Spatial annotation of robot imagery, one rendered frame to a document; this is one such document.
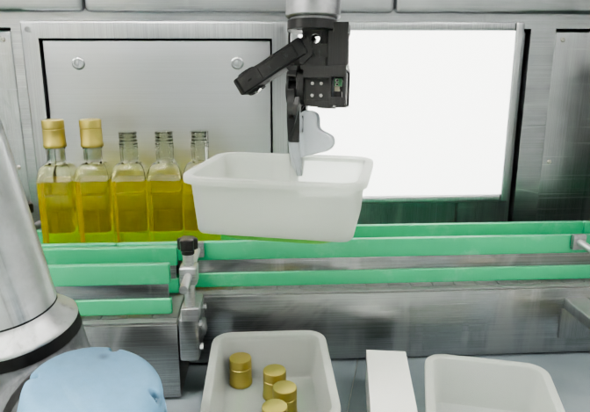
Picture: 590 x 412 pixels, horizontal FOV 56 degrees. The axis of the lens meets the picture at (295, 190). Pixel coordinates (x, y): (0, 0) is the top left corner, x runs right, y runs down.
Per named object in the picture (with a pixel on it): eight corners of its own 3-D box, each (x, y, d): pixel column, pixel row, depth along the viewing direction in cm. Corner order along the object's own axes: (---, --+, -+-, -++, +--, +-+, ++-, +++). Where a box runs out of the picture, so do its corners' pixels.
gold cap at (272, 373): (286, 402, 81) (286, 376, 80) (262, 403, 81) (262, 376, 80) (286, 388, 85) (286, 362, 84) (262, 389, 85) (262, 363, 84)
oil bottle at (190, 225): (222, 273, 100) (219, 156, 95) (220, 286, 95) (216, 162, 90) (190, 274, 100) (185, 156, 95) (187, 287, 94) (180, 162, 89)
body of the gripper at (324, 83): (344, 111, 74) (347, 16, 72) (280, 109, 75) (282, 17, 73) (348, 112, 81) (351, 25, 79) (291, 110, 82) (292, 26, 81)
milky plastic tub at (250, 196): (363, 259, 64) (366, 185, 62) (178, 246, 68) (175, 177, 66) (372, 215, 80) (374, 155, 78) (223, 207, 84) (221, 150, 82)
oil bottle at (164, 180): (190, 275, 100) (184, 156, 94) (186, 287, 94) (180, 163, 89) (158, 275, 99) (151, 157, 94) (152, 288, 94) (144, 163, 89)
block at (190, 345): (209, 330, 93) (207, 292, 91) (203, 361, 84) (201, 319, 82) (187, 331, 93) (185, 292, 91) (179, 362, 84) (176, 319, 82)
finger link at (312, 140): (330, 178, 76) (332, 110, 74) (287, 177, 77) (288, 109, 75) (332, 177, 79) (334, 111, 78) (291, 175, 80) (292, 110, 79)
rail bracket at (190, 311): (208, 287, 93) (205, 215, 90) (197, 337, 77) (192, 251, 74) (190, 287, 93) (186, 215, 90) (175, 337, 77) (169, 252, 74)
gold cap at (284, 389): (298, 422, 77) (298, 393, 76) (272, 422, 77) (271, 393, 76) (297, 406, 81) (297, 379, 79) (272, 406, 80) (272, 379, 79)
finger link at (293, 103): (297, 142, 74) (298, 75, 73) (285, 142, 75) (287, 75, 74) (303, 141, 79) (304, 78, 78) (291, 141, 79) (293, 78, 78)
